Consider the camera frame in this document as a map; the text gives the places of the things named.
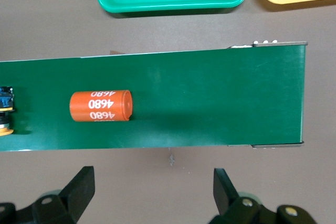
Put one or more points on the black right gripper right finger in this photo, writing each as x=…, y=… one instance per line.
x=225, y=203

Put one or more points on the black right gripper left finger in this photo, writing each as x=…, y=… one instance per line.
x=73, y=197

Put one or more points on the orange cylinder with 4680 print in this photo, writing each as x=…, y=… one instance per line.
x=99, y=106

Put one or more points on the yellow mushroom push button switch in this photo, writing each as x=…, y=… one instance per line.
x=5, y=98

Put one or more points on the green conveyor belt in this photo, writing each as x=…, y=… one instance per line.
x=210, y=98

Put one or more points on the brown tape piece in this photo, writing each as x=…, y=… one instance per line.
x=115, y=52

